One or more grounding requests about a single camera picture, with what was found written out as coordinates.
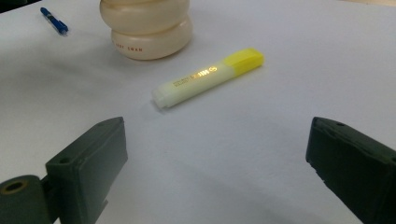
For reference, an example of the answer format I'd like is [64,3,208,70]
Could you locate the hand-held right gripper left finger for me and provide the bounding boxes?
[45,116,129,224]

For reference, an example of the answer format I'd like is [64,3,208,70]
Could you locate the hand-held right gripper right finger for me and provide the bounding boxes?
[305,116,396,224]

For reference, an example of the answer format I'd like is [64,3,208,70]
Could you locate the wooden table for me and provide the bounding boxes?
[339,0,396,7]

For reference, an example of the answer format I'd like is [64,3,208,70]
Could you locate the blue ballpoint pen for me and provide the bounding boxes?
[39,7,69,35]

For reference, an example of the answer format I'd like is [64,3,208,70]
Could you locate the yellow highlighter pen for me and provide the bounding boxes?
[151,47,265,109]

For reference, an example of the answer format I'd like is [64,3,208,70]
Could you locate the cream duck pen holder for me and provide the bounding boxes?
[99,0,193,61]

